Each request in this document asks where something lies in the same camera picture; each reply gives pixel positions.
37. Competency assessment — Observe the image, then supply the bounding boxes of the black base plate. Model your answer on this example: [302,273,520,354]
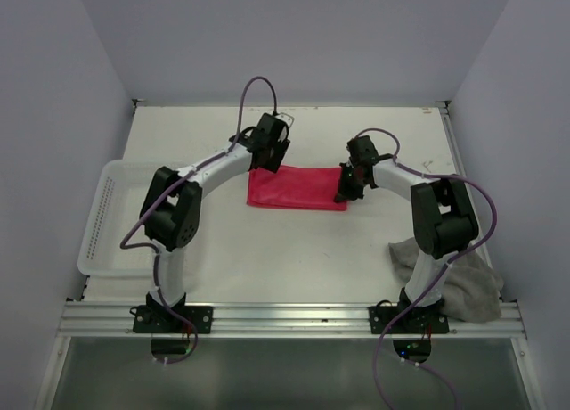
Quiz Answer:
[368,300,450,335]
[129,305,213,334]

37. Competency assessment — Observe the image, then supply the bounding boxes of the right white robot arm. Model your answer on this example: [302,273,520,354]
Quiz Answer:
[334,135,479,332]

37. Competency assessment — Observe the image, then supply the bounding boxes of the grey towel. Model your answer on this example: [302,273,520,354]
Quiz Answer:
[388,238,504,324]

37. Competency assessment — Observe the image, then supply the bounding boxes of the clear plastic basket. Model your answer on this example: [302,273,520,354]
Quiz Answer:
[77,160,183,278]

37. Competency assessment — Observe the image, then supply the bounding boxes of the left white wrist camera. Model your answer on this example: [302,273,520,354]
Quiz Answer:
[277,111,295,130]

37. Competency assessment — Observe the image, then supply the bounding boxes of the pink towel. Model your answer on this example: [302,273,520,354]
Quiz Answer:
[247,165,347,212]

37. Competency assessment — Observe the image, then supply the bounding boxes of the aluminium mounting rail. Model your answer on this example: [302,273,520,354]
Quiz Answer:
[56,301,525,339]

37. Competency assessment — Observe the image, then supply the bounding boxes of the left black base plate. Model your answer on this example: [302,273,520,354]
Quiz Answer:
[129,305,213,334]

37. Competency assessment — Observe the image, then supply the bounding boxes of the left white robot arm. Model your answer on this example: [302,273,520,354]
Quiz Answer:
[140,113,290,332]

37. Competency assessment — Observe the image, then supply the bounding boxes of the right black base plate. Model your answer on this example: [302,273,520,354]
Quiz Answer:
[368,300,450,335]

